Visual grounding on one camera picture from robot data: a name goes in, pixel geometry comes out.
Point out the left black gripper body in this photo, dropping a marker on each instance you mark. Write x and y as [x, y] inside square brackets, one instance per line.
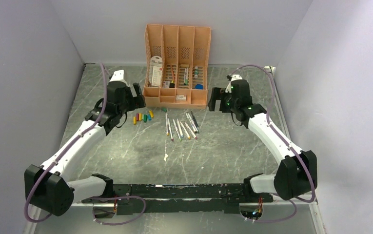
[132, 103]

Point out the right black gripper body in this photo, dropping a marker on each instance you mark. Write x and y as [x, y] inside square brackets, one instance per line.
[228, 104]

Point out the green tip pen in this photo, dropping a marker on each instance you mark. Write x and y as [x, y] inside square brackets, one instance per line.
[191, 122]

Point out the blue cap pink tip pen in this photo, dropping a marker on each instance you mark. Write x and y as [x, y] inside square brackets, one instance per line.
[191, 130]

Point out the mint cap yellow tip pen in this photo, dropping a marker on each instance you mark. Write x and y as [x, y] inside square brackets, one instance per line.
[186, 133]

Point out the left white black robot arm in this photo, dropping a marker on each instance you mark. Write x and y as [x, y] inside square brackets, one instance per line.
[49, 187]

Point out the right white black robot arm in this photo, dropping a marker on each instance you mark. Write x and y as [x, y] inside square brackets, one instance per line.
[254, 118]

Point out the blue object in organizer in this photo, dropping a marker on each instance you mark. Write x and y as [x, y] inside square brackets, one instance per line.
[199, 86]

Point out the white packet in organizer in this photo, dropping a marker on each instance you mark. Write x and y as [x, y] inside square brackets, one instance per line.
[155, 73]

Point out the small white box in organizer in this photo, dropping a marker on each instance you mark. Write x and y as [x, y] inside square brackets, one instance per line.
[181, 97]

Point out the orange desk organizer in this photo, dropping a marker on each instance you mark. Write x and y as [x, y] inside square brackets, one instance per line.
[185, 54]

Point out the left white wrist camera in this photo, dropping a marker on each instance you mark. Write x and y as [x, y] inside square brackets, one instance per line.
[119, 76]

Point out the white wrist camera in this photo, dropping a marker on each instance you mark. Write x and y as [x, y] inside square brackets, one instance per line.
[231, 78]
[119, 76]

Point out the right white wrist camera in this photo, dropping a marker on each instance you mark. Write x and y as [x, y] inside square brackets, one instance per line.
[231, 78]

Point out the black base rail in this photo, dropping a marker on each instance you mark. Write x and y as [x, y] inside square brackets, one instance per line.
[131, 199]

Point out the aluminium frame rail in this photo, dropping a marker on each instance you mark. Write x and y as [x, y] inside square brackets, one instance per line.
[296, 176]

